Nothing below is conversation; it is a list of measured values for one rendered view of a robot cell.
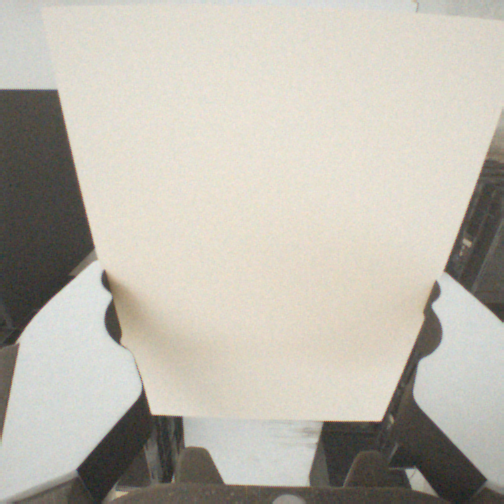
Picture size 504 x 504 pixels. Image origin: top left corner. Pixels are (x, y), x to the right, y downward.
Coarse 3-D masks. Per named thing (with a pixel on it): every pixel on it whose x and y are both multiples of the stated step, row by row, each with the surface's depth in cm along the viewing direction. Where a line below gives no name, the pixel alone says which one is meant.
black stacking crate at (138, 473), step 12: (0, 312) 50; (36, 312) 50; (0, 324) 47; (24, 324) 48; (0, 336) 45; (12, 336) 45; (156, 420) 57; (168, 420) 64; (156, 432) 58; (168, 432) 67; (144, 456) 65; (132, 468) 62; (144, 468) 63; (120, 480) 60; (132, 480) 60; (144, 480) 61
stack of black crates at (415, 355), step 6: (420, 330) 97; (414, 348) 100; (414, 354) 100; (420, 354) 115; (408, 360) 104; (414, 360) 102; (408, 366) 104; (414, 366) 116; (402, 372) 108; (408, 372) 105; (402, 378) 107; (408, 378) 111; (402, 384) 108
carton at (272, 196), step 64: (64, 64) 7; (128, 64) 7; (192, 64) 7; (256, 64) 7; (320, 64) 7; (384, 64) 7; (448, 64) 7; (128, 128) 8; (192, 128) 8; (256, 128) 8; (320, 128) 8; (384, 128) 8; (448, 128) 8; (128, 192) 9; (192, 192) 9; (256, 192) 9; (320, 192) 9; (384, 192) 9; (448, 192) 9; (128, 256) 10; (192, 256) 10; (256, 256) 10; (320, 256) 10; (384, 256) 10; (448, 256) 10; (128, 320) 11; (192, 320) 11; (256, 320) 11; (320, 320) 11; (384, 320) 11; (192, 384) 13; (256, 384) 13; (320, 384) 13; (384, 384) 13
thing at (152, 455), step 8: (0, 344) 42; (8, 344) 43; (152, 432) 51; (152, 440) 51; (144, 448) 51; (152, 448) 52; (152, 456) 53; (152, 464) 54; (160, 464) 58; (152, 472) 57; (160, 472) 59; (152, 480) 57; (160, 480) 59; (120, 488) 60; (128, 488) 60; (136, 488) 59
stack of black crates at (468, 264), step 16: (496, 160) 99; (480, 176) 76; (496, 176) 76; (480, 192) 72; (496, 192) 67; (480, 208) 72; (496, 208) 67; (464, 224) 77; (480, 224) 72; (496, 224) 66; (464, 240) 77; (480, 240) 72; (496, 240) 67; (464, 256) 77; (480, 256) 71; (496, 256) 81; (448, 272) 84; (464, 272) 78; (480, 272) 71; (496, 272) 83; (464, 288) 76; (480, 288) 86; (496, 288) 86; (496, 304) 88
